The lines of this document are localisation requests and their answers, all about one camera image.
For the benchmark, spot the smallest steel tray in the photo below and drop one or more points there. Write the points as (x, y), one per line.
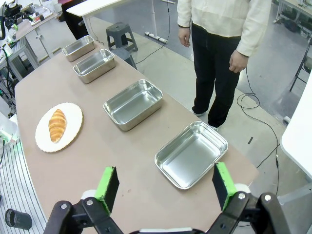
(78, 48)

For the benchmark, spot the bystander in dark trousers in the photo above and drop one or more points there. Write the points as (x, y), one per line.
(73, 19)

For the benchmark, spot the white desk with post leg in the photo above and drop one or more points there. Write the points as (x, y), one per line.
(117, 7)

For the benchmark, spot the black mesh pen cup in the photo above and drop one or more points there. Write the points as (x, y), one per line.
(18, 219)

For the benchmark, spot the medium steel tray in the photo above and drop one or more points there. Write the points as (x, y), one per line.
(94, 65)

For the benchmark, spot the largest steel tray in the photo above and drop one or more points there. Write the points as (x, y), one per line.
(191, 155)

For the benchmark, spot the person's left hand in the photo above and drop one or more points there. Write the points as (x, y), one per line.
(237, 62)

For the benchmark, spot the green-padded right gripper left finger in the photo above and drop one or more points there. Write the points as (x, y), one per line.
(107, 186)

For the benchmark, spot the green-padded right gripper right finger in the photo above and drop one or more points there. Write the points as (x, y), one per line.
(225, 185)

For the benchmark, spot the golden brown croissant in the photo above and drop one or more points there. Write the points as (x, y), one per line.
(57, 125)

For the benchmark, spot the grey plastic stool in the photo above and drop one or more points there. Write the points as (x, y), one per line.
(126, 57)
(121, 36)

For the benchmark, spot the white power strip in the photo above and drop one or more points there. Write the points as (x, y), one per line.
(156, 37)

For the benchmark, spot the person in cream sweater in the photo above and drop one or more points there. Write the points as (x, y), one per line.
(219, 48)

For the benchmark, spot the folding chair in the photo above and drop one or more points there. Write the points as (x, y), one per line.
(302, 65)

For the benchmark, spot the white table edge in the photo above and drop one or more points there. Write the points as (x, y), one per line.
(298, 139)

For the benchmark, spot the brown workbench with clutter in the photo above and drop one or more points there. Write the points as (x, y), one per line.
(26, 26)

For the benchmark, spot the round white scalloped plate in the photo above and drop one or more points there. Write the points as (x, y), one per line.
(59, 126)

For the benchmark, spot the large steel tray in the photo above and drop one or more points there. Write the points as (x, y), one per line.
(132, 104)

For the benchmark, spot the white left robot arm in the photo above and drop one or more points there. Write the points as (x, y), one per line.
(8, 129)

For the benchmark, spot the person's right hand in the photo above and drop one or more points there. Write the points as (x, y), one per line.
(184, 36)

